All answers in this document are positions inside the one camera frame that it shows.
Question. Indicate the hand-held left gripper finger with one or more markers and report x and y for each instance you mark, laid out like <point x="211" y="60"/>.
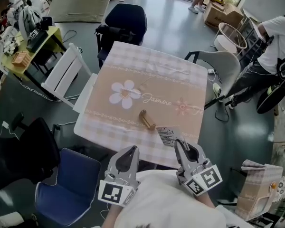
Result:
<point x="112" y="166"/>
<point x="135" y="167"/>

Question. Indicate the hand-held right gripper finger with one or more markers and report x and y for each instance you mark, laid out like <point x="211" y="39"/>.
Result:
<point x="202" y="155"/>
<point x="179" y="159"/>

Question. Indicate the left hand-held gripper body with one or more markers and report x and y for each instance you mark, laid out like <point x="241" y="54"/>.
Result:
<point x="116" y="191"/>

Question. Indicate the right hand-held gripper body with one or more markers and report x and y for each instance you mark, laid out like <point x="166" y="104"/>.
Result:
<point x="204" y="178"/>

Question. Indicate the small brown item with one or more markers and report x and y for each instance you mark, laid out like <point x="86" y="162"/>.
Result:
<point x="147" y="120"/>

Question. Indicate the person's left forearm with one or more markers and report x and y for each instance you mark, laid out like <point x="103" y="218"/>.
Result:
<point x="114" y="216"/>

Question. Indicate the person's right forearm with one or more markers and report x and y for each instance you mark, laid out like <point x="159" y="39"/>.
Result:
<point x="204" y="201"/>

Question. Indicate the person's white shirt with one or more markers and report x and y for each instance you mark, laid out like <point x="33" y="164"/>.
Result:
<point x="168" y="203"/>

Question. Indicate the pink cloth covered box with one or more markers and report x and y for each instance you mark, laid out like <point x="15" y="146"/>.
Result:
<point x="256" y="191"/>

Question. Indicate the orange ball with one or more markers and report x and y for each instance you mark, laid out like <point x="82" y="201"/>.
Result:
<point x="273" y="185"/>

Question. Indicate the floral cushion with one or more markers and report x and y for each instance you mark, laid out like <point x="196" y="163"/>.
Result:
<point x="281" y="189"/>

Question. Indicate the table with pink checked cloth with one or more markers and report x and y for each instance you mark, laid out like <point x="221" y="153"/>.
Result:
<point x="156" y="79"/>

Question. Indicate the white power strip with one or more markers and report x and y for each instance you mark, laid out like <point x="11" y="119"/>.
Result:
<point x="211" y="71"/>

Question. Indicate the black mesh office chair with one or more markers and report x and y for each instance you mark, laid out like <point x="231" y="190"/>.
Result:
<point x="26" y="155"/>

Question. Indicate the black round stool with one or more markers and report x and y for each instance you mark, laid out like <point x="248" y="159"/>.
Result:
<point x="272" y="100"/>

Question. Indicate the grey shell chair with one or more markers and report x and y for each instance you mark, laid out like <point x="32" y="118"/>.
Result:
<point x="225" y="68"/>

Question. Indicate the white wooden chair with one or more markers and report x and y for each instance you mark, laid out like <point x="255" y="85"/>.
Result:
<point x="61" y="77"/>

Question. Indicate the white round stool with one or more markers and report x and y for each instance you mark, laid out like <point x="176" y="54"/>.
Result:
<point x="225" y="44"/>

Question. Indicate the white power adapter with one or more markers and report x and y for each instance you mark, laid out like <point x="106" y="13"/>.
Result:
<point x="5" y="125"/>

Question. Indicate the cardboard box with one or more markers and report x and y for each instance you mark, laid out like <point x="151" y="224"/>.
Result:
<point x="221" y="15"/>

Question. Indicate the wooden basket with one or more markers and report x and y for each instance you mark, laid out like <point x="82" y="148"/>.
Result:
<point x="21" y="59"/>

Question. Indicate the yellow-green table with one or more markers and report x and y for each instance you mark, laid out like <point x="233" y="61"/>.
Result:
<point x="53" y="34"/>

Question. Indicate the black device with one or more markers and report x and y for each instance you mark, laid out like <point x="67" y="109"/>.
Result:
<point x="38" y="40"/>

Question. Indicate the dark blue office chair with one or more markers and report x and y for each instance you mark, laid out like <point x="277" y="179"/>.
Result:
<point x="126" y="20"/>

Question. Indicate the white flowers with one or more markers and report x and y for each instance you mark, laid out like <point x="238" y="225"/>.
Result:
<point x="12" y="47"/>

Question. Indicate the large grey covered platform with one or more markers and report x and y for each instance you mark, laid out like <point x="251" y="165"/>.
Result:
<point x="80" y="3"/>

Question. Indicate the grey white backpack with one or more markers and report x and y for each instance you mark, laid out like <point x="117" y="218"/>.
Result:
<point x="29" y="20"/>

